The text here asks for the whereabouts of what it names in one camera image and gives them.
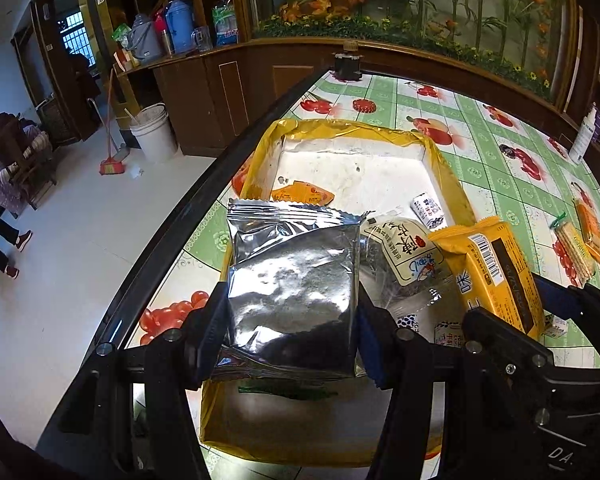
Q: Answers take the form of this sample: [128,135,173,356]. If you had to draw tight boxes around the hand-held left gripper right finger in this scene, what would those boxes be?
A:
[356,290,526,480]

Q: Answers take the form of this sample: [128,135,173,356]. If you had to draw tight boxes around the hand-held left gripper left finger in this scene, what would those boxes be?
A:
[57,282,231,480]

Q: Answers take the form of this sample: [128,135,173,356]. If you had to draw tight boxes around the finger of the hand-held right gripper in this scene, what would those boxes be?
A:
[532,272,600,361]
[461,306,561,386]

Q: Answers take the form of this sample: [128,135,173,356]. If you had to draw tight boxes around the white candy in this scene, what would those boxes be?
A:
[544,312,568,338]
[410,192,447,228]

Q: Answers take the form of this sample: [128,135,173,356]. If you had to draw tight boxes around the small green cracker packet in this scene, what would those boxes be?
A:
[550,212,597,281]

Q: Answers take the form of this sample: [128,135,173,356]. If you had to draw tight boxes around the black-white candy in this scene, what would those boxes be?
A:
[395,312,463,348]

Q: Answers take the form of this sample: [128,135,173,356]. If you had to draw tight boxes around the large orange biscuit packet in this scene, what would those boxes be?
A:
[426,216,547,338]

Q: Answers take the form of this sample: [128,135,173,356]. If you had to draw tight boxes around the silver foil snack packet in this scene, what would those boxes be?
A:
[215,197,371,380]

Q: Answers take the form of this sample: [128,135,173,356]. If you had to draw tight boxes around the large green cracker packet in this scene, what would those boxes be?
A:
[237,382,338,402]

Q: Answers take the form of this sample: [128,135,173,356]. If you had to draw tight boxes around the clear dark snack bag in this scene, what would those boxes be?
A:
[357,217,468,321]

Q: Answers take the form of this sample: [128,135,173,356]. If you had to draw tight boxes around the small orange snack packet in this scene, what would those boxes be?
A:
[270,182,336,206]

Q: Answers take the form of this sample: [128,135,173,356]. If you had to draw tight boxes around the yellow cardboard tray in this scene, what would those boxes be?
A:
[200,119,478,463]

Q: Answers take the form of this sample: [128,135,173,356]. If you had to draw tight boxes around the orange cracker packet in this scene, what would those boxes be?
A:
[572,195,600,261]

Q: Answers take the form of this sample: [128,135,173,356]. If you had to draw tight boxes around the fruit print tablecloth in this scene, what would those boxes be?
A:
[137,71,600,480]

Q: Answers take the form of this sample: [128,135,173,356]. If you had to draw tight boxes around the white spray bottle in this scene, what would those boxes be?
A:
[569,102,598,165]

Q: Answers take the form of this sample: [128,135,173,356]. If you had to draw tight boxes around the red broom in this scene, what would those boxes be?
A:
[99,67,128,176]

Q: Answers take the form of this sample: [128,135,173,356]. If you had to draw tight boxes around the white plastic bucket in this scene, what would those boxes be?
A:
[128,103,179,163]

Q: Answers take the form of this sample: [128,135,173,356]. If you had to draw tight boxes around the wooden chair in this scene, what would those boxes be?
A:
[2,120,58,211]

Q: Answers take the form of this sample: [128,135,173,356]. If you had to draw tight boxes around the black jar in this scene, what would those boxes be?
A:
[332,42,363,81]

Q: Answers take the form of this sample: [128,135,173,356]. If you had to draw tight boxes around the grey kettle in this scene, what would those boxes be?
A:
[130,14,163,61]

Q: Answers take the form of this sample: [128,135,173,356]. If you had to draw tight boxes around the blue thermos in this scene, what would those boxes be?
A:
[165,0,197,53]

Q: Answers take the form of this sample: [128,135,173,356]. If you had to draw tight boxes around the red thermos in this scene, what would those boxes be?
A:
[152,10,173,56]

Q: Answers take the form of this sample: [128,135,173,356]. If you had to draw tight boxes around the packaged water bottles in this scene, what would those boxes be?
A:
[211,0,241,47]

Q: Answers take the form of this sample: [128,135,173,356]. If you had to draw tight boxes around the floral glass display cabinet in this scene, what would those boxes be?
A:
[187,0,588,111]

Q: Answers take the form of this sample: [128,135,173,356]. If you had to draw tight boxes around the barred window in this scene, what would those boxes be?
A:
[57,7,93,61]

